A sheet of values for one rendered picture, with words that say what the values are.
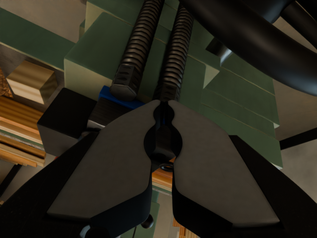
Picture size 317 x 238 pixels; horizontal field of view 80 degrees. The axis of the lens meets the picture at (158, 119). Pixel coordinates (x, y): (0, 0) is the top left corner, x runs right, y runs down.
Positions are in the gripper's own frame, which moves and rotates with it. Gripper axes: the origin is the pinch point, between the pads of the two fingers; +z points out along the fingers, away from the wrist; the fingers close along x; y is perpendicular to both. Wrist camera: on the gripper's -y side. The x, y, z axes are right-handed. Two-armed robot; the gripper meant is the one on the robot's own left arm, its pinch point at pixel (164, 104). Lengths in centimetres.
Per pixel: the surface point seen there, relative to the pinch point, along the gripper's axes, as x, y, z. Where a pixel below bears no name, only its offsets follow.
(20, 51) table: -19.7, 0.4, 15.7
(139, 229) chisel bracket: -3.7, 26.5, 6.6
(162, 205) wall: -1, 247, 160
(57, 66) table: -15.3, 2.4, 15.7
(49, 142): -12.0, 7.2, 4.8
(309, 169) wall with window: 108, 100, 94
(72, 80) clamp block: -9.1, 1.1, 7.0
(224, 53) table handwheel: 8.4, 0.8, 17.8
